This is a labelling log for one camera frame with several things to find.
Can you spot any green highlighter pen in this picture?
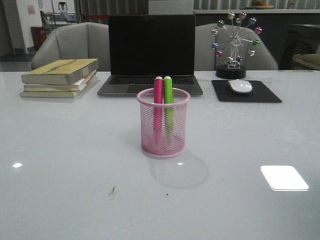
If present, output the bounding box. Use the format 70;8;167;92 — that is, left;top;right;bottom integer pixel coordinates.
164;76;174;145

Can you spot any pink highlighter pen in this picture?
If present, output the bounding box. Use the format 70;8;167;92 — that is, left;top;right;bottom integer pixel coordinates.
153;76;164;145

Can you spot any pink mesh pen holder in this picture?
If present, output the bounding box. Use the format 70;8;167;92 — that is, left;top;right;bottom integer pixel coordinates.
137;88;190;158

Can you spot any grey open laptop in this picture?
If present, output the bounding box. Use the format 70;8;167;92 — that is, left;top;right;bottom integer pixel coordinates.
97;14;203;97

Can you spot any white computer mouse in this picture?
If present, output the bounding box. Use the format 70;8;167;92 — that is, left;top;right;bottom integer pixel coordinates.
227;79;253;94

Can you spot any middle cream book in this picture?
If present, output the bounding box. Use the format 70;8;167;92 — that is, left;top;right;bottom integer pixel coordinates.
23;70;97;92

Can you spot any cream book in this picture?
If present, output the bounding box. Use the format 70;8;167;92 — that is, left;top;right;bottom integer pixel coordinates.
20;76;96;98
23;70;97;92

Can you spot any right grey armchair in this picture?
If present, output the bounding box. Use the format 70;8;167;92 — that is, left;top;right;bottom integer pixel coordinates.
194;23;278;71

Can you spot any grey armchair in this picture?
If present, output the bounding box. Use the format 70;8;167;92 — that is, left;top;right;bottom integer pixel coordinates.
31;22;111;72
194;23;278;71

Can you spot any black mouse pad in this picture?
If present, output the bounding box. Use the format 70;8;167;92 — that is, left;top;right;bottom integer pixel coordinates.
211;80;282;103

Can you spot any ferris wheel desk toy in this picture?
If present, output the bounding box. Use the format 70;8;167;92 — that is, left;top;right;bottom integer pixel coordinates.
211;11;260;80

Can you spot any left grey armchair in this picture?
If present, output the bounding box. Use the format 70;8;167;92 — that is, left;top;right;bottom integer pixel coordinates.
31;22;111;72

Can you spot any bottom cream book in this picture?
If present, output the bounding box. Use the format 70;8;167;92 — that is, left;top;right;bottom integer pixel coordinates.
20;76;96;98

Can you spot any red trash bin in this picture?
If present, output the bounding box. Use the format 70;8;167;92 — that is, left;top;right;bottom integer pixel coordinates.
30;26;47;51

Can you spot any fruit bowl on counter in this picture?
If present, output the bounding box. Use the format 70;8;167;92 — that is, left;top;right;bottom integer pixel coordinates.
251;0;274;10

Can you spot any olive cushion at right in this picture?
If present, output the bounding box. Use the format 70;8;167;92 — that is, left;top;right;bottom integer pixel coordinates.
292;53;320;71

